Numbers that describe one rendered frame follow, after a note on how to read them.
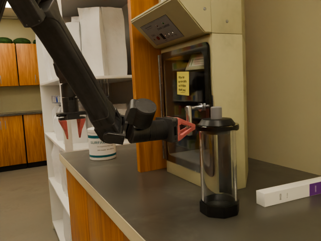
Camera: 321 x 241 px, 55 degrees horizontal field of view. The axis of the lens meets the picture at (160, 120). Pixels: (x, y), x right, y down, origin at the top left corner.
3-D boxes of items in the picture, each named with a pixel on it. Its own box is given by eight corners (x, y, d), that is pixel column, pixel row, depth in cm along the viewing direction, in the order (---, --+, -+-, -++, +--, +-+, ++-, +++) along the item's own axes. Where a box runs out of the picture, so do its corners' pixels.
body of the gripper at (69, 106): (87, 115, 115) (85, 96, 114) (58, 118, 111) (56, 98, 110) (83, 115, 121) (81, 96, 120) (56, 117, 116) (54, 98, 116)
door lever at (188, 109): (204, 134, 93) (199, 133, 95) (203, 103, 92) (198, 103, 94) (188, 136, 91) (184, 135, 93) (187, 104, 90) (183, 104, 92)
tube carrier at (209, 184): (224, 196, 87) (221, 120, 85) (250, 208, 77) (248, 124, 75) (190, 203, 83) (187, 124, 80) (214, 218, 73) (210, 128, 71)
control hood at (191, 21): (160, 49, 116) (158, 21, 115) (212, 32, 87) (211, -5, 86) (131, 48, 111) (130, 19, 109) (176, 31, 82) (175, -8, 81)
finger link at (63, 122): (82, 138, 115) (80, 113, 114) (62, 141, 112) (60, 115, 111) (79, 136, 121) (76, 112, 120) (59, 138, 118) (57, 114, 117)
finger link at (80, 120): (87, 137, 116) (85, 113, 115) (68, 140, 112) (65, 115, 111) (83, 136, 122) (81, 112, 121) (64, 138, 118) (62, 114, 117)
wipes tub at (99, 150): (112, 153, 160) (109, 125, 158) (120, 158, 148) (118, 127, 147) (86, 157, 154) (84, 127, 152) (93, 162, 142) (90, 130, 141)
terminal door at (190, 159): (166, 159, 119) (161, 53, 115) (214, 178, 92) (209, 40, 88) (164, 159, 119) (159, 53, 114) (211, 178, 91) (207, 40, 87)
